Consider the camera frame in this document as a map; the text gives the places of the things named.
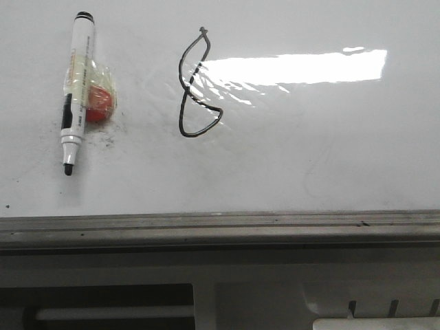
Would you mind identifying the red round magnet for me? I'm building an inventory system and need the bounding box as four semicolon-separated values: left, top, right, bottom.
86;85;115;122

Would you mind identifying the white black whiteboard marker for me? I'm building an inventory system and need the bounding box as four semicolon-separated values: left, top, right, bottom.
60;11;96;176

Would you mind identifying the white whiteboard surface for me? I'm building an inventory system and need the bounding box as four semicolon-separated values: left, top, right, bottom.
1;1;439;217

